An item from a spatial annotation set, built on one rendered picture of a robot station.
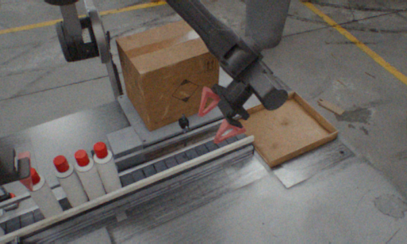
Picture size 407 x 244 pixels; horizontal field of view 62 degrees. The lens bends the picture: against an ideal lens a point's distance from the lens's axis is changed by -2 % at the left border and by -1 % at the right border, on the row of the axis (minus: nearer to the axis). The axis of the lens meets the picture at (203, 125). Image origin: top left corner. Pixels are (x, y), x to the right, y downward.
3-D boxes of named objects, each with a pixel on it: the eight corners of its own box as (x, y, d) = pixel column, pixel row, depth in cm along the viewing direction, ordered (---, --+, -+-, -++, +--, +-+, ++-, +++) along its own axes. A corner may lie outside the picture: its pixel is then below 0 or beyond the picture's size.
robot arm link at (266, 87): (246, 32, 71) (216, 60, 73) (273, 62, 63) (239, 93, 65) (271, 61, 79) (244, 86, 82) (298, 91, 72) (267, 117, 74)
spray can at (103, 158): (108, 198, 104) (92, 156, 89) (103, 186, 107) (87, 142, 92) (124, 192, 105) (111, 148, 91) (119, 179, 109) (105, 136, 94)
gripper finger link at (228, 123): (208, 147, 78) (234, 117, 74) (196, 125, 82) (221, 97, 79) (228, 152, 82) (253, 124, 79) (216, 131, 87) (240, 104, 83)
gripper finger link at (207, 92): (197, 126, 82) (221, 97, 78) (186, 107, 87) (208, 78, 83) (217, 132, 87) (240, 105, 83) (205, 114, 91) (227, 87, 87)
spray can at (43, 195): (47, 224, 98) (19, 184, 83) (43, 210, 101) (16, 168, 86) (65, 217, 99) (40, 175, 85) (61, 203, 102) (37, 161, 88)
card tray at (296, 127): (270, 168, 118) (272, 160, 115) (231, 120, 134) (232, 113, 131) (336, 138, 128) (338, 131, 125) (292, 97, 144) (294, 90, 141)
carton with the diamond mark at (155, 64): (149, 132, 127) (139, 74, 108) (126, 95, 142) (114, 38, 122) (218, 105, 138) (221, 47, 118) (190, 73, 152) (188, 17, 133)
